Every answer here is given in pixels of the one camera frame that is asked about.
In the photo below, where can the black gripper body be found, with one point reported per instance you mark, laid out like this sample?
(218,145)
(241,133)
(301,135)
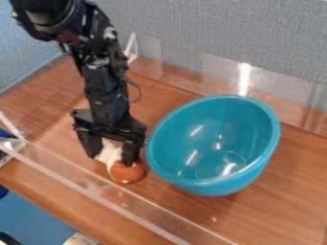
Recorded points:
(107,117)

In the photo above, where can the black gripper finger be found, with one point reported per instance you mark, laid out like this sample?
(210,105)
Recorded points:
(131,150)
(91,142)

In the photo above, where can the brown toy mushroom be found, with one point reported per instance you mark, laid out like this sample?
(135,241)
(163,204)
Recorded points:
(121,173)

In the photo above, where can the blue plastic bowl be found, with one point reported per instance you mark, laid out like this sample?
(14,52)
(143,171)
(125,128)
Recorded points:
(211,146)

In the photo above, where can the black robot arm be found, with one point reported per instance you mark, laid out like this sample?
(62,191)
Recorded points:
(79,26)

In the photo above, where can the clear acrylic front barrier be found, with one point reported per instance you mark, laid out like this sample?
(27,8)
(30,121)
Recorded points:
(167,224)

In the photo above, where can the clear acrylic barrier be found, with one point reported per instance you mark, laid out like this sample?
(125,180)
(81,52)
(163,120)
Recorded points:
(167,224)
(298,100)

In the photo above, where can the clear acrylic back barrier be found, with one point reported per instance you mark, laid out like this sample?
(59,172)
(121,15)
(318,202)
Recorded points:
(298,100)

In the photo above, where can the clear acrylic corner bracket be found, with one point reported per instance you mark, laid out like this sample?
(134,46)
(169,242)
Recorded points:
(131,49)

